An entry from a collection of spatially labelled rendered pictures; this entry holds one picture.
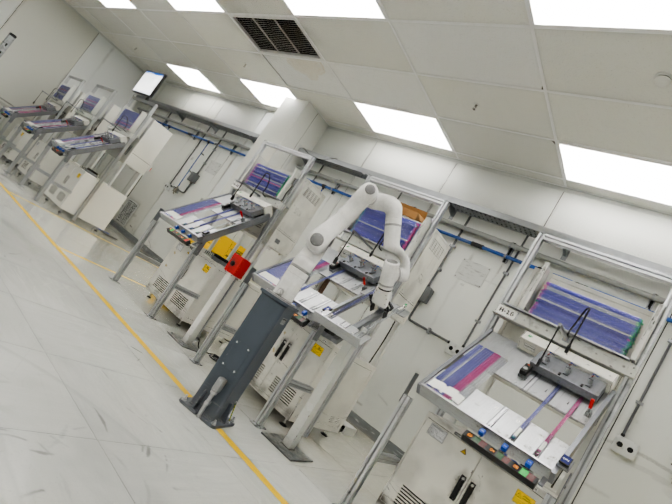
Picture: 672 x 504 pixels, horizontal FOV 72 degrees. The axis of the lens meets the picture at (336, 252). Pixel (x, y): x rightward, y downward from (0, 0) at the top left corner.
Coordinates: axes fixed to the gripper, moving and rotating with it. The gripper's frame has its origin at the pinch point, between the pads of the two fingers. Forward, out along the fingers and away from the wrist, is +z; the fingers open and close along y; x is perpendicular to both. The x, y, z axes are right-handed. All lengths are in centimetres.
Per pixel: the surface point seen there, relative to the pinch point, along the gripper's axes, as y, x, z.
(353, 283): -47, 38, 11
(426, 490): 63, -12, 69
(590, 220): 34, 263, -46
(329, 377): -10.0, -16.6, 44.1
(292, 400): -38, -11, 82
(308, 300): -53, 2, 19
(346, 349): -10.1, -6.4, 28.4
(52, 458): 6, -166, 2
